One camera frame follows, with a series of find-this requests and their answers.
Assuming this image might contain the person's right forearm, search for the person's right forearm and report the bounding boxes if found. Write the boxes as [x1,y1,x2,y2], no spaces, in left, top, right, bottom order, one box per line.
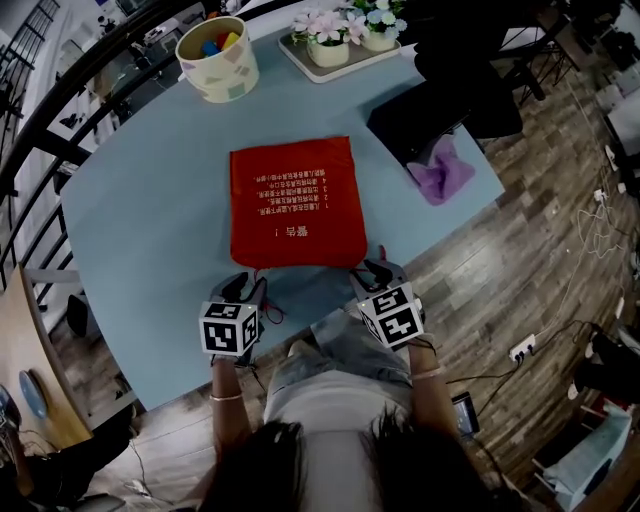
[407,339,461,441]

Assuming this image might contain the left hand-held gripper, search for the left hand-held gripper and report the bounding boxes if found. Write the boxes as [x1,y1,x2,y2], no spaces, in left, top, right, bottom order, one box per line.
[198,272,270,369]

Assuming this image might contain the blue round plate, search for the blue round plate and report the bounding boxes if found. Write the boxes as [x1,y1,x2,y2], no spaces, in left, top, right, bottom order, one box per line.
[18,369,51,419]

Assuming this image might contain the black waste bin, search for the black waste bin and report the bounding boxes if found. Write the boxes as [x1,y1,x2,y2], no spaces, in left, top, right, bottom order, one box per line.
[67,293,101,337]

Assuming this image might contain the white floor cable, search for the white floor cable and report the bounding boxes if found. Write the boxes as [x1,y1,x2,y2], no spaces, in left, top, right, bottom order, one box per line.
[549,189,631,326]

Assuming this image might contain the cream patterned round bucket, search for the cream patterned round bucket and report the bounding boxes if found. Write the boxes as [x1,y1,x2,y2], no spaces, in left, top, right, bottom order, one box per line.
[174,15,260,105]

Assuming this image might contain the light wooden table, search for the light wooden table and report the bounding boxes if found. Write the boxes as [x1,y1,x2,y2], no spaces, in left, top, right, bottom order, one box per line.
[0,264,94,451]

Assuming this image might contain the red drawstring bag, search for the red drawstring bag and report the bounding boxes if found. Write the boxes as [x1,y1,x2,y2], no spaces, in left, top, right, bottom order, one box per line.
[228,134,390,325]

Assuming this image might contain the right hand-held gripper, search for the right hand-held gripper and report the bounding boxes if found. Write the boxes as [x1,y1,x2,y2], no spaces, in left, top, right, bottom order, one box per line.
[348,258,427,352]

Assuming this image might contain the white pot blue flowers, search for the white pot blue flowers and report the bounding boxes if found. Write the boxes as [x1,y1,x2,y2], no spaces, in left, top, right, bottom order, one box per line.
[349,0,406,53]

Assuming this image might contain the person's grey denim jeans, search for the person's grey denim jeans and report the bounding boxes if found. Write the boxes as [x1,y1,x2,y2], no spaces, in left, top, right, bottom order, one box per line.
[272,307,416,386]

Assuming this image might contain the person's left forearm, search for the person's left forearm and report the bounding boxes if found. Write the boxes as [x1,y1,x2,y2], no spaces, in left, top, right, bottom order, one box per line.
[209,352,252,451]

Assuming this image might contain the person's light grey shirt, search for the person's light grey shirt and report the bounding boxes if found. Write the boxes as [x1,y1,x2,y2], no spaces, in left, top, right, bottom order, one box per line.
[262,369,416,512]

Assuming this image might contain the black flat box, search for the black flat box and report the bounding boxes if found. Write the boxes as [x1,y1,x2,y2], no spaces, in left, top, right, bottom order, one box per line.
[366,79,481,171]

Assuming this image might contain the black small screen device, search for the black small screen device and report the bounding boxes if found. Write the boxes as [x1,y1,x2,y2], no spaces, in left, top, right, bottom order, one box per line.
[449,391,481,436]

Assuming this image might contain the white pot pink flowers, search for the white pot pink flowers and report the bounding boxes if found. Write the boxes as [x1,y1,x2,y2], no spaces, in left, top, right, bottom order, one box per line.
[291,9,369,69]

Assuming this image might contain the purple cloth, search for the purple cloth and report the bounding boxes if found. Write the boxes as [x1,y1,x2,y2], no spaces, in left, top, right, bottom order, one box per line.
[405,133,477,207]

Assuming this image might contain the white power strip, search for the white power strip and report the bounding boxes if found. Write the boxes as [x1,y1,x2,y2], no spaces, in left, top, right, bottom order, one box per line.
[508,333,537,364]

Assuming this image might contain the white rectangular tray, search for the white rectangular tray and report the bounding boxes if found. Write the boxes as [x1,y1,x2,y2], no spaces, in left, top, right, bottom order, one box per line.
[277,29,403,85]

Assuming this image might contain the black metal railing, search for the black metal railing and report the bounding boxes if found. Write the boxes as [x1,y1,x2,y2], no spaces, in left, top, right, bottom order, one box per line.
[0,0,416,296]

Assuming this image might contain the black office chair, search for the black office chair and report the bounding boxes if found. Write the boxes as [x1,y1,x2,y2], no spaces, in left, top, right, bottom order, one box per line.
[412,0,524,141]

